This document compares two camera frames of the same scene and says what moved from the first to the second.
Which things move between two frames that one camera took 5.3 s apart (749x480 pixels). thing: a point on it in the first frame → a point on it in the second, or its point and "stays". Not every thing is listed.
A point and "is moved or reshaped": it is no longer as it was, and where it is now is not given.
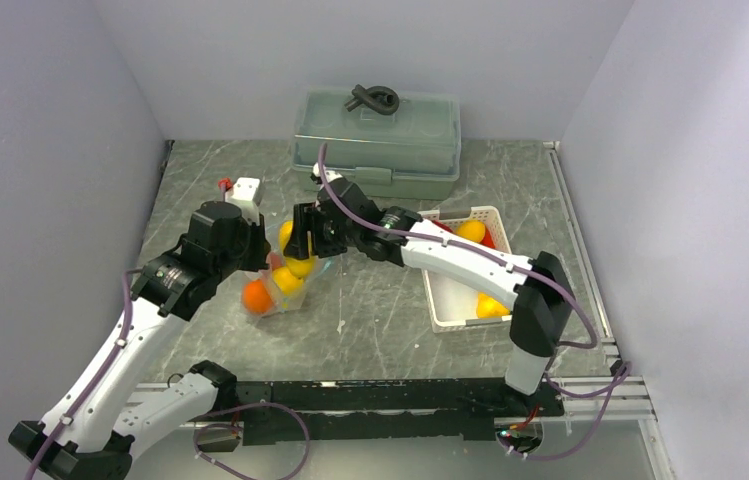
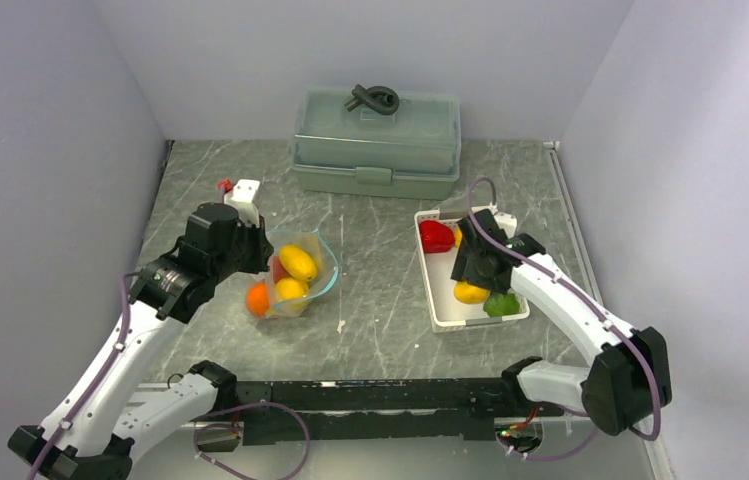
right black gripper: x=306 y=218 → x=464 y=270
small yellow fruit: x=298 y=267 is moved or reshaped
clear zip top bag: x=287 y=283 is moved or reshaped
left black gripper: x=262 y=248 stays
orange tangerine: x=256 y=298 stays
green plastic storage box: x=410 y=154 stays
